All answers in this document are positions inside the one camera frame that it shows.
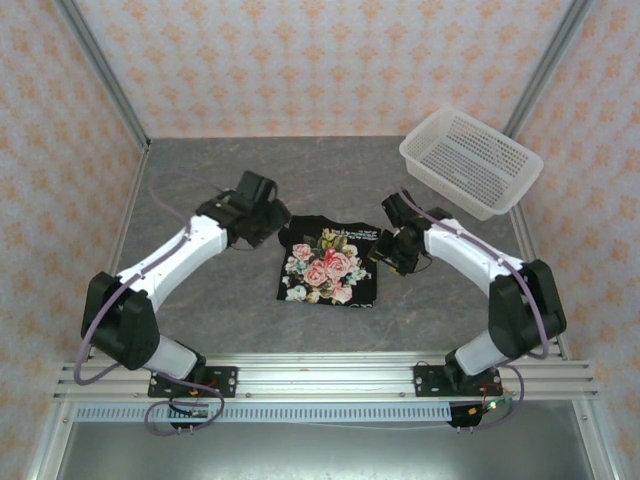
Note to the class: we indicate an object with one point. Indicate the black floral print t-shirt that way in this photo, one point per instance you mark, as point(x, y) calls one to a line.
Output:
point(325, 265)

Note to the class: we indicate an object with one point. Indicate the aluminium frame leg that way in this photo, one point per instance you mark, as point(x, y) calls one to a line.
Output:
point(47, 445)
point(600, 445)

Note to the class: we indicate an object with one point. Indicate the small circuit board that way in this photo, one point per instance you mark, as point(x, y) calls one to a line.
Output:
point(492, 405)
point(195, 413)

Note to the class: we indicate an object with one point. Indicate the aluminium slotted base beam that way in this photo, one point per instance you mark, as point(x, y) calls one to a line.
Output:
point(325, 375)

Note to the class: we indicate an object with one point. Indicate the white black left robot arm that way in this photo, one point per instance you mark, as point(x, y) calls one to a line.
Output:
point(170, 260)

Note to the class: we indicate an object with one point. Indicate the grey metal lower shelf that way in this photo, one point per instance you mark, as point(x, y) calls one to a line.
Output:
point(325, 452)

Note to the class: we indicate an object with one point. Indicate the aluminium frame post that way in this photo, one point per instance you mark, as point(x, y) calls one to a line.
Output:
point(100, 65)
point(547, 65)

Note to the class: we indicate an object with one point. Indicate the white perforated plastic basket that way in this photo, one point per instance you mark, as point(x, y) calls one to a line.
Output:
point(470, 160)

